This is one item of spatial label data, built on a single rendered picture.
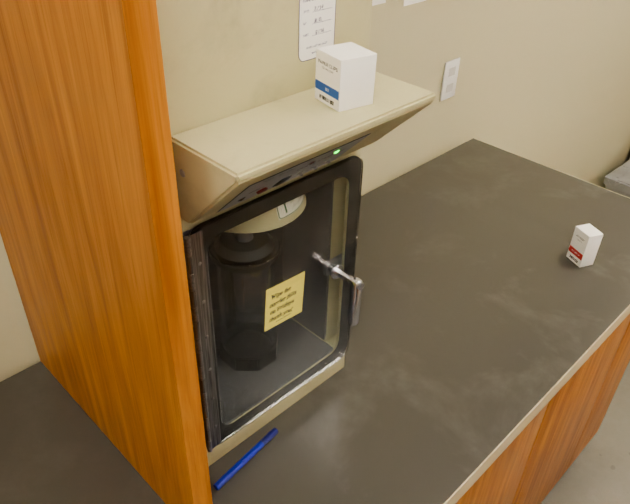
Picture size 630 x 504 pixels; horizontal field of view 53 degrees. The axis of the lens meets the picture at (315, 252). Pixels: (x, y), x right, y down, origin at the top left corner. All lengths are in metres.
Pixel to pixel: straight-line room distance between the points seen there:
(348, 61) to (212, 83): 0.15
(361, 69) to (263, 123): 0.13
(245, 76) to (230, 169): 0.15
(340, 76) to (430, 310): 0.73
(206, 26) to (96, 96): 0.14
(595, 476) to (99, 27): 2.15
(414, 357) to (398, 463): 0.25
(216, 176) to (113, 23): 0.18
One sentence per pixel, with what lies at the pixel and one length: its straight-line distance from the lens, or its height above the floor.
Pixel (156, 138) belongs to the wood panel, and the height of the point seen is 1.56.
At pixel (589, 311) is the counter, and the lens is 1.46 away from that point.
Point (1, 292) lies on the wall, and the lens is 1.22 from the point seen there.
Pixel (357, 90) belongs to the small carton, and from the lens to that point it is 0.75.
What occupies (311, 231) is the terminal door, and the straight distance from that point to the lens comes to 0.90.
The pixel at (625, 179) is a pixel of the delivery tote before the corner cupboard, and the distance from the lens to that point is 3.49.
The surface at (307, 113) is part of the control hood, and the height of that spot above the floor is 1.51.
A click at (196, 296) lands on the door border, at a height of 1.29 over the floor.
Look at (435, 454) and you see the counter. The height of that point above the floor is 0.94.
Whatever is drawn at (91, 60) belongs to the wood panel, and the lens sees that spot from 0.59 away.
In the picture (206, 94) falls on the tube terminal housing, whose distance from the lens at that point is 0.70.
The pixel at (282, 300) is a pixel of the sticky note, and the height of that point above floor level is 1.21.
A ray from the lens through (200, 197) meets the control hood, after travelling 0.67.
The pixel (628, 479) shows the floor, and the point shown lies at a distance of 2.45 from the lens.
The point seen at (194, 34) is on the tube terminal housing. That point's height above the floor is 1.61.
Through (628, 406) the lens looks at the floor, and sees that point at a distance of 2.68.
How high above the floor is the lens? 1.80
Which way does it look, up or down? 36 degrees down
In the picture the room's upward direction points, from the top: 2 degrees clockwise
